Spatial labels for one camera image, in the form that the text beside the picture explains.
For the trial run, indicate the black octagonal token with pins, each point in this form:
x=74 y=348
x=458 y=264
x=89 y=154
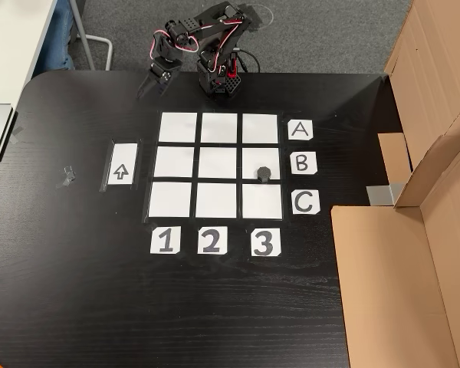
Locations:
x=264 y=173

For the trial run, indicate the white nine-square paper grid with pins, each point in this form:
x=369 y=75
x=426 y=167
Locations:
x=216 y=165

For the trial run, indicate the grey metal table leg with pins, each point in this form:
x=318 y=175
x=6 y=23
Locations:
x=88 y=38

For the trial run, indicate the white arrow paper sheet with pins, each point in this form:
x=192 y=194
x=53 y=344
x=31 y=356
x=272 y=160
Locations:
x=121 y=165

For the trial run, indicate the person's leg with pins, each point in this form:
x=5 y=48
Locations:
x=65 y=34

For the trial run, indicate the black floor tape patch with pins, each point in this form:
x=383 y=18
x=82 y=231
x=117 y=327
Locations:
x=256 y=19

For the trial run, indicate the crumpled clear tape piece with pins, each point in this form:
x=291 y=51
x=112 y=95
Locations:
x=66 y=177

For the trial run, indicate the white table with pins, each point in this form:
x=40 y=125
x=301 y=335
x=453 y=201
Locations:
x=11 y=42

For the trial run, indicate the paper sheet letter A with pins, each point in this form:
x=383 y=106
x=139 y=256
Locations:
x=300 y=130

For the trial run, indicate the paper sheet number 1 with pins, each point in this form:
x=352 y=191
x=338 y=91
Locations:
x=165 y=240

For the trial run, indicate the paper sheet letter B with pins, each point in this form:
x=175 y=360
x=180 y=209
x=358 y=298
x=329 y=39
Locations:
x=303 y=163

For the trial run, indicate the paper sheet number 2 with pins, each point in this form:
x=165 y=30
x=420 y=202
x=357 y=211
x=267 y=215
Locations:
x=212 y=240

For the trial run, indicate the paper sheet letter C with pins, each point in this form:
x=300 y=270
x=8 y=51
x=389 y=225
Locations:
x=305 y=202

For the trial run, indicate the paper sheet number 3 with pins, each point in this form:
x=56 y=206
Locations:
x=265 y=242

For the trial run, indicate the brown cardboard panel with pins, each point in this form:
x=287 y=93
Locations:
x=387 y=287
x=437 y=57

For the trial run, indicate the grey duct tape strip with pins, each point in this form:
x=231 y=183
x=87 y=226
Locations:
x=383 y=194

